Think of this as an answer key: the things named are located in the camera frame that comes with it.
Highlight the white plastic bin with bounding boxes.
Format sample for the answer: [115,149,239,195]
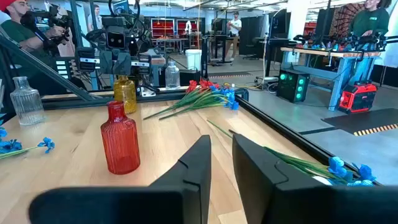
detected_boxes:
[185,49,203,71]

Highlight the red artificial flower bunch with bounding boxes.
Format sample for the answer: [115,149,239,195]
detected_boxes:
[142,79,220,121]

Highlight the clear ribbed glass vase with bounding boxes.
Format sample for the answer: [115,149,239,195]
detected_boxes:
[9,76,46,126]
[164,60,181,90]

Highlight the black aluminium table frame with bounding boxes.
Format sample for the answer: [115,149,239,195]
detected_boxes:
[0,26,385,187]

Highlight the blue artificial flower bunch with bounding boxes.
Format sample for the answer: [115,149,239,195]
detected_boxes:
[158,85,240,121]
[0,119,56,161]
[206,119,377,187]

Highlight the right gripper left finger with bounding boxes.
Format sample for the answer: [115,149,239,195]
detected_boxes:
[28,134,213,224]

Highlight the black box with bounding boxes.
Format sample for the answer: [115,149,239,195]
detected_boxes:
[179,68,202,86]

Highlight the blue frame wooden workbench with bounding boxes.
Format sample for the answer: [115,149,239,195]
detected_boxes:
[279,46,385,112]

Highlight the computer tower green fans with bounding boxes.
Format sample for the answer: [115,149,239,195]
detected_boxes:
[276,68,310,103]

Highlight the black yellow hazard mat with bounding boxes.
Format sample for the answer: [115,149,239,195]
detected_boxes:
[322,108,398,137]

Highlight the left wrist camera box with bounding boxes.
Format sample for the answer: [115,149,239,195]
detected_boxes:
[105,26,127,50]

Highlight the yellow ribbed glass vase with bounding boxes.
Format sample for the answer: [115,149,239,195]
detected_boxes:
[113,75,138,115]

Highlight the red black power station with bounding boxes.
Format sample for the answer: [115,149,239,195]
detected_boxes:
[338,81,378,114]

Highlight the red ribbed glass vase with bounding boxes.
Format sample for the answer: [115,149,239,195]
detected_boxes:
[99,100,141,175]

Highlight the red black patterned panel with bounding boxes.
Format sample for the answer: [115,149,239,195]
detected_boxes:
[329,2,366,40]

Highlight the red storage shelf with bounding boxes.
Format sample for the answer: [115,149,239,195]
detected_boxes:
[150,17,175,40]
[176,18,200,38]

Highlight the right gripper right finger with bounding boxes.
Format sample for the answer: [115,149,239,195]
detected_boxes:
[232,133,398,224]

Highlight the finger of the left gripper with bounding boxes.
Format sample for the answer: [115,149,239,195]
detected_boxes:
[112,52,132,77]
[98,50,113,75]

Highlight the black handheld device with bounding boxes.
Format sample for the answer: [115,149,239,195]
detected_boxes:
[20,6,74,52]

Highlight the black standing desk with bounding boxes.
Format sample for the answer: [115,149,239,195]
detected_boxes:
[208,34,237,66]

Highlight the black partition panel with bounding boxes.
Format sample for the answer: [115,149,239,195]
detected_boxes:
[239,15,265,57]

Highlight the person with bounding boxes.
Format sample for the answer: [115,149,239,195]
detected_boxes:
[0,0,74,58]
[224,11,243,62]
[86,4,103,34]
[349,0,393,38]

